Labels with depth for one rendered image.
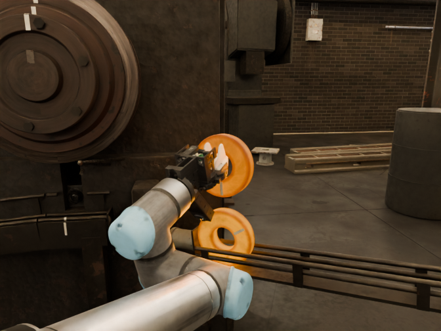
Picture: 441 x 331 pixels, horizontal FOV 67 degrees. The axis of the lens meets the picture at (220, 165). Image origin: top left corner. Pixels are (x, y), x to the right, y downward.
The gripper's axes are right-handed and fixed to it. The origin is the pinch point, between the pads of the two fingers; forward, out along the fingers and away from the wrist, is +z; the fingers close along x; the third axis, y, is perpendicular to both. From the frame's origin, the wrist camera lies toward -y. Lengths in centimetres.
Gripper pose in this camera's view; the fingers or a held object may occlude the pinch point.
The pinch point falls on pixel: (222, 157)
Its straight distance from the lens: 80.6
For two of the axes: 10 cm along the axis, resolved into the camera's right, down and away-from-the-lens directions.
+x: -8.9, -1.1, 4.5
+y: -1.1, -8.8, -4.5
